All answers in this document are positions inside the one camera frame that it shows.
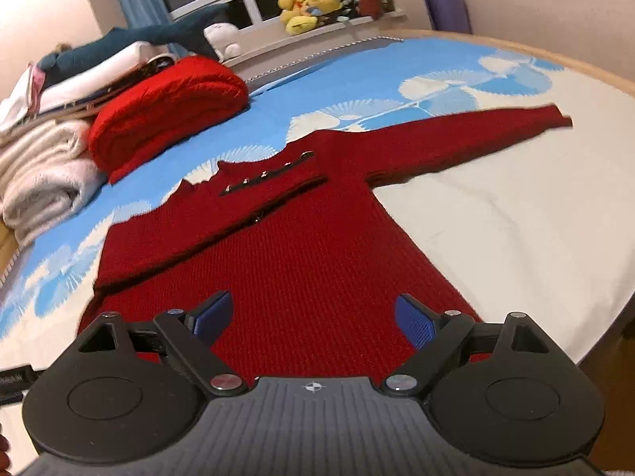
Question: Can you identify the pink and white cloth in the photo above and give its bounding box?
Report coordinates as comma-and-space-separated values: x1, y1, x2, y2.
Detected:
0, 64, 48, 134

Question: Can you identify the white folded sheet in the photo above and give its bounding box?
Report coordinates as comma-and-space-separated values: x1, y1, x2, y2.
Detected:
37, 42, 172, 115

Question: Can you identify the cream folded fleece blanket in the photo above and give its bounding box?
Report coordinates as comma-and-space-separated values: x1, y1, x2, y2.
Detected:
0, 118, 94, 179

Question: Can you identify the bright red folded blanket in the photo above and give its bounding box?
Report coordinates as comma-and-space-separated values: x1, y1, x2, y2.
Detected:
89, 56, 250, 185

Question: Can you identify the teal shark plush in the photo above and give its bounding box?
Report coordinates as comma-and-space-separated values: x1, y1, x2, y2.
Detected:
37, 2, 231, 73

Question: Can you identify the navy dotted cloth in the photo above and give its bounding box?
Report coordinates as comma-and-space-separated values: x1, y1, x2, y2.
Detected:
47, 54, 177, 115

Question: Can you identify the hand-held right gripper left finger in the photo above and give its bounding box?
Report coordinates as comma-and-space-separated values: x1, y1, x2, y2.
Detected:
74, 290, 250, 398

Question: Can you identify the yellow plush toy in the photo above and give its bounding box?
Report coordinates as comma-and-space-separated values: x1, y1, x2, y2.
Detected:
278, 0, 318, 36
305, 0, 344, 17

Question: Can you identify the white plush toy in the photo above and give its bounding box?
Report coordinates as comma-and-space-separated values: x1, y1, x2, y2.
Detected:
203, 22, 242, 60

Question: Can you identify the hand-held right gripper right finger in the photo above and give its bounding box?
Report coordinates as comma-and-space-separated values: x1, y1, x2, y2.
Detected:
381, 294, 551, 398

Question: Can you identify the dark red knit sweater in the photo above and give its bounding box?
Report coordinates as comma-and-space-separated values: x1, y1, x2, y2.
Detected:
77, 103, 573, 388

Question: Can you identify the white window sill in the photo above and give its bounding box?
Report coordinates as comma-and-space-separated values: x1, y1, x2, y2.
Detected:
218, 10, 408, 67

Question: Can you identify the grey-white folded fleece blanket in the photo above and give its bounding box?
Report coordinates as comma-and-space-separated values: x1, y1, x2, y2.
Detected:
1, 156, 109, 248

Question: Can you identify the purple box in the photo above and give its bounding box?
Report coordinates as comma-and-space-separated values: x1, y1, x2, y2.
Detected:
423, 0, 472, 35

